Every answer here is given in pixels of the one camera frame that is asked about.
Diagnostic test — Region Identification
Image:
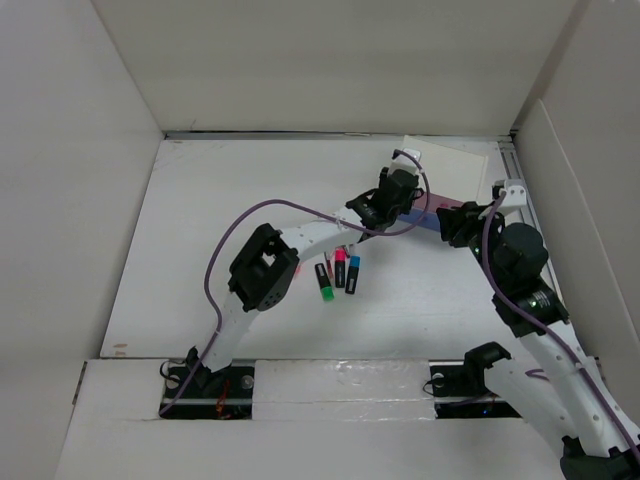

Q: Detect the aluminium rail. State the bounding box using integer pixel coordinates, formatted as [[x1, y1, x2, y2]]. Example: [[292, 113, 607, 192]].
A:
[[163, 130, 516, 141], [492, 142, 573, 340]]

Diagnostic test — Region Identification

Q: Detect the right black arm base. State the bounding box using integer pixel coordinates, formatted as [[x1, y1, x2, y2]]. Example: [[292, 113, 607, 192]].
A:
[[423, 342, 520, 420]]

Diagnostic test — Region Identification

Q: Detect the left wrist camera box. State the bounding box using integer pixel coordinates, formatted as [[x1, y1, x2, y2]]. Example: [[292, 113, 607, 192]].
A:
[[388, 148, 421, 175]]

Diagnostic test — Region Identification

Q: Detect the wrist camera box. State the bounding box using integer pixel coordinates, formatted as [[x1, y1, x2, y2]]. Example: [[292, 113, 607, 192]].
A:
[[492, 179, 527, 215], [388, 148, 421, 175]]

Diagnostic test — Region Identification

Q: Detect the green highlighter marker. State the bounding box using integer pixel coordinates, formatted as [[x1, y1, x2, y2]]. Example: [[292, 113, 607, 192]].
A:
[[314, 263, 334, 302]]

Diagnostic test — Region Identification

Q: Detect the white drawer cabinet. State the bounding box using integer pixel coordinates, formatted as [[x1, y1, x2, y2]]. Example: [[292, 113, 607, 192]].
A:
[[401, 136, 488, 203]]

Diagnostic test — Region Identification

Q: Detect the blue highlighter marker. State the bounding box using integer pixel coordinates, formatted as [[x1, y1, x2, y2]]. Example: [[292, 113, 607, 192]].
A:
[[345, 255, 361, 295]]

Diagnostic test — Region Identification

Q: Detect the right aluminium rail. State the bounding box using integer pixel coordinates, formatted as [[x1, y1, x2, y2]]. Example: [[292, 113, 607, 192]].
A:
[[492, 142, 573, 340]]

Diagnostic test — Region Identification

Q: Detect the pink highlighter marker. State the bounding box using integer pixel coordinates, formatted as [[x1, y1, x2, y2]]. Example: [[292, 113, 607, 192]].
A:
[[334, 248, 347, 289]]

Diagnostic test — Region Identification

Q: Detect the back aluminium rail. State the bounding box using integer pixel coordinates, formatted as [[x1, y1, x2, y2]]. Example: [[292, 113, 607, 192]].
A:
[[163, 130, 516, 141]]

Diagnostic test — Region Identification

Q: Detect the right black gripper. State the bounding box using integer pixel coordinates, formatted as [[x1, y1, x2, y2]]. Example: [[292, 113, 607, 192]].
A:
[[435, 200, 508, 290]]

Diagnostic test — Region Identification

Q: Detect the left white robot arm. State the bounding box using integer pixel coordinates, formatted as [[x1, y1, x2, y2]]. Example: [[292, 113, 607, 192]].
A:
[[187, 167, 430, 397]]

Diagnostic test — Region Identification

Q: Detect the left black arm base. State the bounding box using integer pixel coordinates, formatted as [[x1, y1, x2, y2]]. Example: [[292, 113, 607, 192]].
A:
[[159, 348, 255, 420]]

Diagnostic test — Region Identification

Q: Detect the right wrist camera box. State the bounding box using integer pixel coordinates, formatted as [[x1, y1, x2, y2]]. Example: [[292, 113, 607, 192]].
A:
[[492, 179, 527, 215]]

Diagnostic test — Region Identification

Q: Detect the purple blue drawer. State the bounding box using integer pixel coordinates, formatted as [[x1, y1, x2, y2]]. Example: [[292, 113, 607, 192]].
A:
[[398, 209, 440, 232]]

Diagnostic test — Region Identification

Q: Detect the pink drawer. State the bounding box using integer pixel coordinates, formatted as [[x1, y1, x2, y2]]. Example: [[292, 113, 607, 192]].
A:
[[413, 193, 463, 213]]

